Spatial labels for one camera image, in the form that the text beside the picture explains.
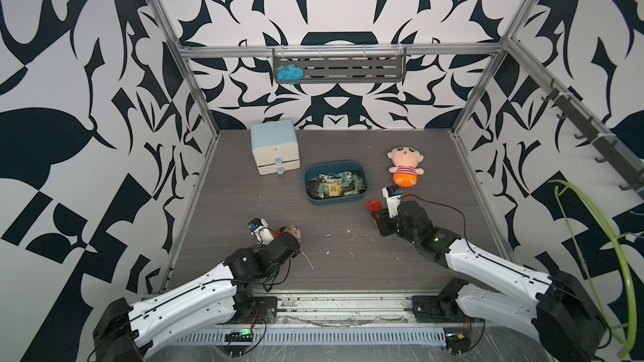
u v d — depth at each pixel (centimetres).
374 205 95
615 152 55
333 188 96
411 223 63
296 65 92
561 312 40
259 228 71
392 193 73
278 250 59
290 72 91
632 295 50
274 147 96
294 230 89
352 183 97
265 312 74
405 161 102
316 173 100
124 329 42
